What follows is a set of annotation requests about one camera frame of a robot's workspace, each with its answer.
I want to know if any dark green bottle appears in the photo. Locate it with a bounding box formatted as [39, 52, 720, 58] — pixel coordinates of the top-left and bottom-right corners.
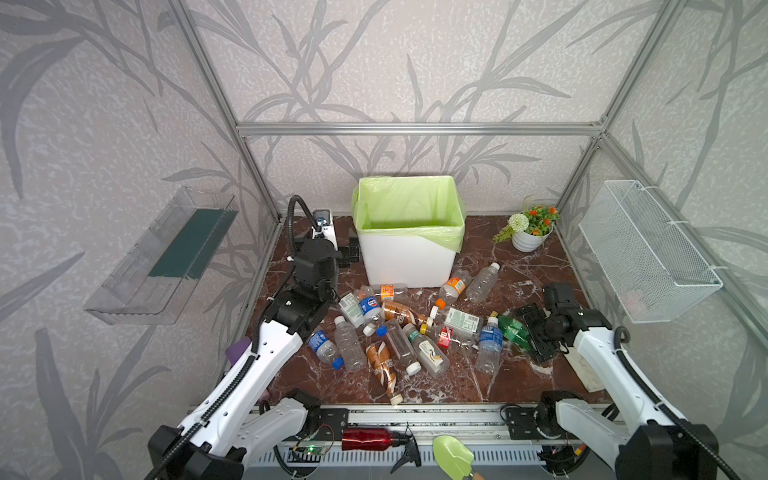
[496, 315, 530, 352]

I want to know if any bottle blue label white cap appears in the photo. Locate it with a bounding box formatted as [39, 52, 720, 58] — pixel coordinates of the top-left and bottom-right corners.
[475, 316, 503, 375]

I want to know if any bottle blue pepsi label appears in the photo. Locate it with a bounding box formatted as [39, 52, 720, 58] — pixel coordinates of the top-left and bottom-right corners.
[356, 285, 382, 323]

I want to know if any clear unlabelled bottle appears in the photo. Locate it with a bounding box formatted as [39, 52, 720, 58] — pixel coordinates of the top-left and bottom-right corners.
[466, 262, 500, 304]

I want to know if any clear bottle blue cap label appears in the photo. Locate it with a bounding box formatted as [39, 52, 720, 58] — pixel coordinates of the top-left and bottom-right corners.
[308, 330, 344, 370]

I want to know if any brown label crushed bottle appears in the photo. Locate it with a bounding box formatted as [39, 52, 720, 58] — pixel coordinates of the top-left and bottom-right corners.
[365, 341, 403, 406]

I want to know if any bottle orange label orange cap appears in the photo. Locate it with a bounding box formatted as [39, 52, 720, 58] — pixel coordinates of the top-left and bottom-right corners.
[435, 269, 472, 309]

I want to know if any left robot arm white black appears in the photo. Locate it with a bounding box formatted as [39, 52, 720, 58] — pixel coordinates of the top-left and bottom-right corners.
[147, 237, 360, 479]

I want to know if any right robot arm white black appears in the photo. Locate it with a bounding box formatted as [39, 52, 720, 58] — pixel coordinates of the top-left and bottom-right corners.
[515, 283, 732, 479]

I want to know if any white bin with green liner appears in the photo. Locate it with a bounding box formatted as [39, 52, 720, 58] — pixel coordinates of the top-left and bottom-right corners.
[352, 176, 466, 288]

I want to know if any white grey work glove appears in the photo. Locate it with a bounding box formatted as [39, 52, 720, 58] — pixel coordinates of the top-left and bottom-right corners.
[564, 350, 605, 393]

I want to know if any small bottle orange label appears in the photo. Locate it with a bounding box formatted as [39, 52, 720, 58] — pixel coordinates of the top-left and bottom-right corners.
[372, 283, 410, 303]

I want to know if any brown tea bottle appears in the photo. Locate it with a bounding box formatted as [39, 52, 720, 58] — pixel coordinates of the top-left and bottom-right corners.
[382, 300, 428, 327]

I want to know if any potted flower white pot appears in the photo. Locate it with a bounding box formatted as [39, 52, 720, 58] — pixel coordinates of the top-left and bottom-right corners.
[493, 205, 560, 253]

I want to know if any small bottle red label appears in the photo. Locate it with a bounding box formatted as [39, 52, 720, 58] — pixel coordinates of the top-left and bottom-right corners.
[419, 324, 475, 351]

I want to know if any clear square bottle white cap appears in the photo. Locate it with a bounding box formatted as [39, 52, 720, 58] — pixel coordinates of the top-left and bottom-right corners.
[376, 319, 422, 376]

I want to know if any purple pink brush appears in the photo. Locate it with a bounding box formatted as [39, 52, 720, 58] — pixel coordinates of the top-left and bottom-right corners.
[225, 337, 252, 367]

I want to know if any bottle white label green band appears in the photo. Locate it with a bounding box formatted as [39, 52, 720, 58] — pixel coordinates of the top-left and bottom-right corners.
[403, 323, 450, 378]

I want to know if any green plastic trowel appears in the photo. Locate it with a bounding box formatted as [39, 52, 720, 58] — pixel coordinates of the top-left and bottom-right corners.
[432, 435, 484, 480]

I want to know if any red spray bottle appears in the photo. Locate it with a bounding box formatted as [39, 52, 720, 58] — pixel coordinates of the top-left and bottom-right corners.
[341, 427, 422, 474]

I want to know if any green circuit board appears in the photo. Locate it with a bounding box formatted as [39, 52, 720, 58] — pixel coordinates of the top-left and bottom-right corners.
[290, 444, 332, 462]

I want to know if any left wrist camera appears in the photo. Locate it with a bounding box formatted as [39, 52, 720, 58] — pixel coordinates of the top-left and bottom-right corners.
[311, 209, 338, 249]

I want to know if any white wire mesh basket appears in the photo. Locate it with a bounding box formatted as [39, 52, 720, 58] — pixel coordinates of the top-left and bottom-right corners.
[579, 180, 723, 324]

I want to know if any clear acrylic wall shelf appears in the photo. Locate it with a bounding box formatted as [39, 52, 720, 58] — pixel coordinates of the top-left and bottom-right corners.
[84, 187, 239, 326]

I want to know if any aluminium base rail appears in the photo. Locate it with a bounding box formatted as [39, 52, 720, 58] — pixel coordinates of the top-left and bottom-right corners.
[246, 404, 584, 467]

